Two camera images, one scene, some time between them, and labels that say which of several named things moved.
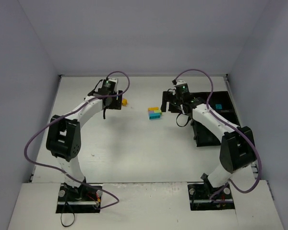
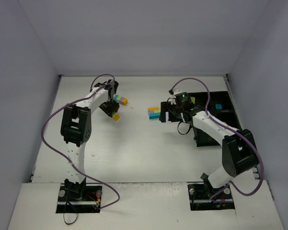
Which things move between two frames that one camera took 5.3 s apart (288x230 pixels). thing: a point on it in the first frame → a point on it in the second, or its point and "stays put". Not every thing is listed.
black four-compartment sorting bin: [220, 104] stays put
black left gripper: [116, 103] → [111, 107]
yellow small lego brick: [125, 102] stays put
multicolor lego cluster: [154, 113] stays put
